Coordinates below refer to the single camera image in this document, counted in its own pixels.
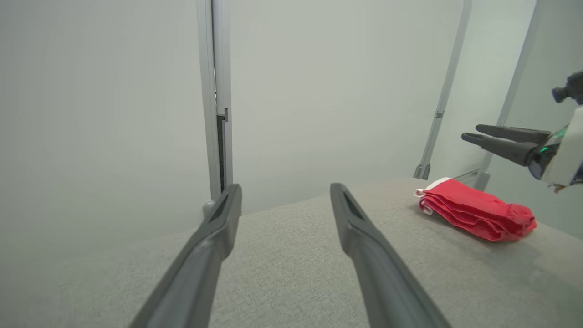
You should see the grey fabric sofa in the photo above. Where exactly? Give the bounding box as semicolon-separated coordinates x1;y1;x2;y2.
0;178;583;328

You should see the red shorts white trim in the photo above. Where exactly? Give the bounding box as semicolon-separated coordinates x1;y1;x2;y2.
414;177;538;243

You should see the grey partition bottom rail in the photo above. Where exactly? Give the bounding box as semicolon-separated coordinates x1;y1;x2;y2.
453;169;480;184

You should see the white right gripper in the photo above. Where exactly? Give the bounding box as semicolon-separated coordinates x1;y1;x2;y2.
461;106;583;188

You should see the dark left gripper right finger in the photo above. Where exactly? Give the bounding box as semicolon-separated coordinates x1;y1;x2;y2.
330;183;452;328

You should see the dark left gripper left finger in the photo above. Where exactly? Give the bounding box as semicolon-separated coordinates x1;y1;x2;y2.
130;184;243;328

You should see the grey partition frame post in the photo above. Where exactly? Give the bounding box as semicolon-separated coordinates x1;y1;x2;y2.
212;0;234;192
474;0;545;192
197;0;218;221
414;0;473;180

